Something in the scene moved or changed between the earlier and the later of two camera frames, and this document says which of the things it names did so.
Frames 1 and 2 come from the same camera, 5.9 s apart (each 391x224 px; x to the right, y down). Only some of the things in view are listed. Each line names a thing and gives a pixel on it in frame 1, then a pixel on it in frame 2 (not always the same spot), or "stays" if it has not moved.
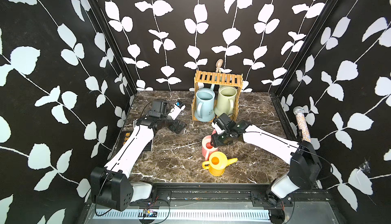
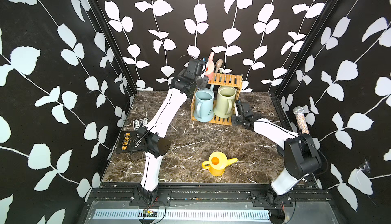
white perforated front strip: x=185 y=215 stays
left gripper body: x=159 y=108 → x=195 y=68
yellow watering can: x=218 y=161 stays
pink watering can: x=207 y=148 → x=210 y=66
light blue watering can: x=205 y=104 stays
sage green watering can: x=226 y=95 stays
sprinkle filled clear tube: x=299 y=111 stays
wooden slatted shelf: x=233 y=80 stays
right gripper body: x=221 y=139 → x=236 y=120
